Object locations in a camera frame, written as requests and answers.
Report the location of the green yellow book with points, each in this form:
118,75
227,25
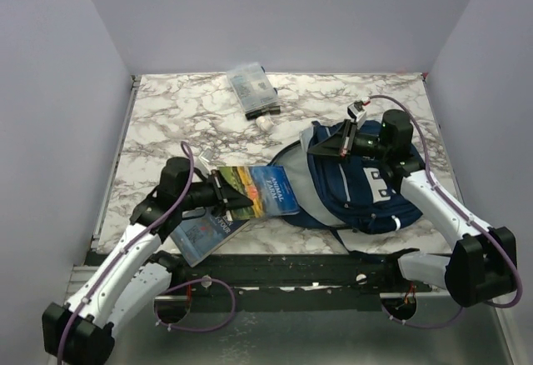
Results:
268,188

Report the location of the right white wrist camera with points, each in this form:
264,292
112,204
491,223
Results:
357,111

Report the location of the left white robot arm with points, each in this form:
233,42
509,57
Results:
84,329

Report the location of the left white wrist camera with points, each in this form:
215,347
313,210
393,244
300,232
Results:
205,161

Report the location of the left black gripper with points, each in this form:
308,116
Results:
228,197

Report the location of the navy blue student backpack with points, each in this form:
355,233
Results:
341,196

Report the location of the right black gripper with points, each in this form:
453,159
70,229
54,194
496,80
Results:
334,145

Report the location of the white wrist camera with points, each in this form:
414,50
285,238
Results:
205,161
357,111

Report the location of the black metal base rail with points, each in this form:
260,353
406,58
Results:
288,283

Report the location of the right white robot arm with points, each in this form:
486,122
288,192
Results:
483,261

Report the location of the blue landscape book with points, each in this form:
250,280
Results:
200,234

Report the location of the clear plastic pencil case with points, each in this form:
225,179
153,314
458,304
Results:
254,90

